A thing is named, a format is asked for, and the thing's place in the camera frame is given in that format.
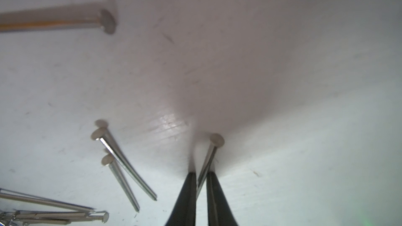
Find steel nail long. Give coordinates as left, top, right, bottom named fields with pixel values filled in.
left=91, top=127, right=158, bottom=201

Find steel nail blurred near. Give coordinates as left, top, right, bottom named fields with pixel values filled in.
left=1, top=3, right=117, bottom=35

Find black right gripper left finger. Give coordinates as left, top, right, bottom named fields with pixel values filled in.
left=165, top=172, right=197, bottom=226

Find steel nail short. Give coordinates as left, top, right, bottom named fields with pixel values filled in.
left=101, top=154, right=140, bottom=212

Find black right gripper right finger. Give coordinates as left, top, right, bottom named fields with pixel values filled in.
left=206, top=172, right=238, bottom=226

